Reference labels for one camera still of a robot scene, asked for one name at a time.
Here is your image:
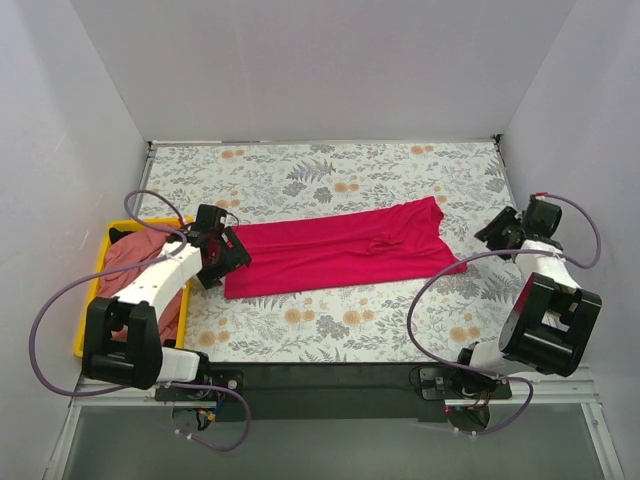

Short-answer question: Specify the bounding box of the magenta t shirt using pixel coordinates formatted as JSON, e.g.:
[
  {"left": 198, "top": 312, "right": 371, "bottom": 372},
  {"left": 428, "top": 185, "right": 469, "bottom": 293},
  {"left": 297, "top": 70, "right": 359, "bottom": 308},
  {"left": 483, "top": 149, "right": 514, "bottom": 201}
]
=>
[{"left": 224, "top": 197, "right": 457, "bottom": 299}]

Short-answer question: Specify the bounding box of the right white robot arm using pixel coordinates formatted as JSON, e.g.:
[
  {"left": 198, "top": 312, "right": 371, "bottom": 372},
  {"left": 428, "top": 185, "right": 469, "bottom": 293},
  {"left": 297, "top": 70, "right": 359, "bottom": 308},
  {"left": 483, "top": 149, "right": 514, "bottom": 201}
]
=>
[{"left": 452, "top": 193, "right": 602, "bottom": 398}]

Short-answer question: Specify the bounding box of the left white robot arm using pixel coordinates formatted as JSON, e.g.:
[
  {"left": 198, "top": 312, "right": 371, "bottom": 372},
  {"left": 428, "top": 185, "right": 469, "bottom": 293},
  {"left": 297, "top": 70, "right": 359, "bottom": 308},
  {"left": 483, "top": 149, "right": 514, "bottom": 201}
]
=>
[{"left": 82, "top": 205, "right": 251, "bottom": 400}]

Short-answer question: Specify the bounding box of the salmon pink t shirt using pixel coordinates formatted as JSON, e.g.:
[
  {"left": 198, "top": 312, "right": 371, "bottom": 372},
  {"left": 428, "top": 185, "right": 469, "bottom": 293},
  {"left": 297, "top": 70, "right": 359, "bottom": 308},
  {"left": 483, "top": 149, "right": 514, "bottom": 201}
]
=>
[{"left": 97, "top": 228, "right": 182, "bottom": 345}]

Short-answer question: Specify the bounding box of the black garment in bin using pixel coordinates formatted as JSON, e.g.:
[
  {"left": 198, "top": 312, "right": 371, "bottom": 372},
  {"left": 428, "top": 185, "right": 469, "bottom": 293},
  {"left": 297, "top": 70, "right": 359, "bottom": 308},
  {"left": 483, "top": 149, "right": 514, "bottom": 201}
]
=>
[{"left": 108, "top": 227, "right": 132, "bottom": 244}]

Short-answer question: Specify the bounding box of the yellow plastic bin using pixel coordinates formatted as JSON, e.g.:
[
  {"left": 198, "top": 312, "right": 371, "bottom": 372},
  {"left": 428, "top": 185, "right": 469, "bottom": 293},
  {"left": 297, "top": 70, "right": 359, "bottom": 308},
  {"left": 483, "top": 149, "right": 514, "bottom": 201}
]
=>
[{"left": 74, "top": 220, "right": 192, "bottom": 358}]

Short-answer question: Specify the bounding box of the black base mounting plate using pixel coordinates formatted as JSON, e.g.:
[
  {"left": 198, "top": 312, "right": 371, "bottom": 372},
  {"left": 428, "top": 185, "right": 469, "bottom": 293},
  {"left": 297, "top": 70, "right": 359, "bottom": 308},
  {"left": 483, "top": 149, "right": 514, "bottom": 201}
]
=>
[{"left": 154, "top": 362, "right": 511, "bottom": 425}]

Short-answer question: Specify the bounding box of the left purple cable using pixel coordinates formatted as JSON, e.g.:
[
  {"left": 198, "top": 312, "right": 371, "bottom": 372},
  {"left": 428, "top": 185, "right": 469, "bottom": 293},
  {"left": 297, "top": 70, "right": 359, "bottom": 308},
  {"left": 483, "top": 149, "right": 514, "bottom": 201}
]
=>
[{"left": 28, "top": 189, "right": 253, "bottom": 452}]

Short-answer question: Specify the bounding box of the purple cable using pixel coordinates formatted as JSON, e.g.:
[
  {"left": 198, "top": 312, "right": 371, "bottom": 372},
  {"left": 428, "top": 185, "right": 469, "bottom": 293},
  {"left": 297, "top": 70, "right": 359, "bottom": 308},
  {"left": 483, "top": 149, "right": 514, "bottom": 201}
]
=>
[
  {"left": 407, "top": 191, "right": 603, "bottom": 437},
  {"left": 28, "top": 189, "right": 253, "bottom": 452}
]

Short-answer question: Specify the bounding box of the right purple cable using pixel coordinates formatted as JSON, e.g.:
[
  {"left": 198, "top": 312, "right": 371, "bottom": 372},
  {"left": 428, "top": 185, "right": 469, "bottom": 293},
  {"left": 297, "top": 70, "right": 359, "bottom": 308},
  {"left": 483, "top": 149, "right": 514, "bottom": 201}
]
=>
[{"left": 407, "top": 191, "right": 603, "bottom": 437}]

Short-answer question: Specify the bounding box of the aluminium frame rail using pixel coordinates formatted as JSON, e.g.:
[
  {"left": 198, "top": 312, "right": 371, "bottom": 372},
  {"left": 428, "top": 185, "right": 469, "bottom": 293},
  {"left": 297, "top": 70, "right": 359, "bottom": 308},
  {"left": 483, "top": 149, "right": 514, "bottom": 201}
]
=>
[{"left": 76, "top": 366, "right": 601, "bottom": 405}]

